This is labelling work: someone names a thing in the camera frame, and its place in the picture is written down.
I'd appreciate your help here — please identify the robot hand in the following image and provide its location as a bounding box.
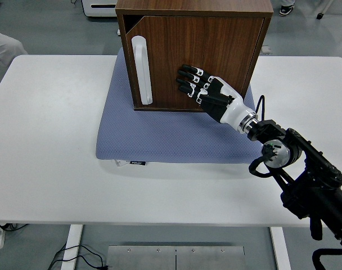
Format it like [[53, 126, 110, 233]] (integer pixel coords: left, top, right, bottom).
[[175, 64, 255, 131]]

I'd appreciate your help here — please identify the brown wooden cabinet door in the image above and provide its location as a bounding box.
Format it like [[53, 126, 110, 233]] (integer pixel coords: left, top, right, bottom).
[[125, 16, 266, 111]]

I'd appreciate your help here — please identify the white door handle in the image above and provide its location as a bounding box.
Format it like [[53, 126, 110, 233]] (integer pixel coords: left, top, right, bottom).
[[130, 35, 154, 106]]

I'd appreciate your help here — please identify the brown wooden cabinet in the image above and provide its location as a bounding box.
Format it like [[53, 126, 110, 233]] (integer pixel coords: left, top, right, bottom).
[[115, 0, 274, 113]]

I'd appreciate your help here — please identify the blue-grey textured mat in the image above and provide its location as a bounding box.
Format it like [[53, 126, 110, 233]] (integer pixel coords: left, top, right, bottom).
[[96, 47, 260, 164]]

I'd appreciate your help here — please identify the person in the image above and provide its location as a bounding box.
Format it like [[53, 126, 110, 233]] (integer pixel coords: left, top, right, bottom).
[[0, 29, 29, 98], [278, 0, 296, 17]]

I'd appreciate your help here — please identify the black chair caster leg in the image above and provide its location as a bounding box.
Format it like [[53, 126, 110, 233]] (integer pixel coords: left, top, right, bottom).
[[316, 0, 336, 20]]

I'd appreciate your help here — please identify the white table leg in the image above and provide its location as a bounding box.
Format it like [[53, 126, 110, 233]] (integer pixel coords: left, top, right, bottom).
[[269, 226, 292, 270], [60, 224, 84, 270]]

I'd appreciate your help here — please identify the grey metal plate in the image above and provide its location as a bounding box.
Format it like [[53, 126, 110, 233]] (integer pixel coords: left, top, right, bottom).
[[175, 246, 245, 270], [106, 245, 177, 270]]

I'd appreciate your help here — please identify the white floor appliance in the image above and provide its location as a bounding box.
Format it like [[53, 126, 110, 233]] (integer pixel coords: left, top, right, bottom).
[[81, 0, 118, 19]]

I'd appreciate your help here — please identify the black floor cable with plug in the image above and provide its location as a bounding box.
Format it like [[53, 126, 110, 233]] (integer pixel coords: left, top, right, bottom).
[[47, 244, 109, 270]]

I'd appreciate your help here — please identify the thin black cable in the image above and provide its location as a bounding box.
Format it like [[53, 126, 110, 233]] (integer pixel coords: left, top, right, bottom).
[[0, 222, 29, 232]]

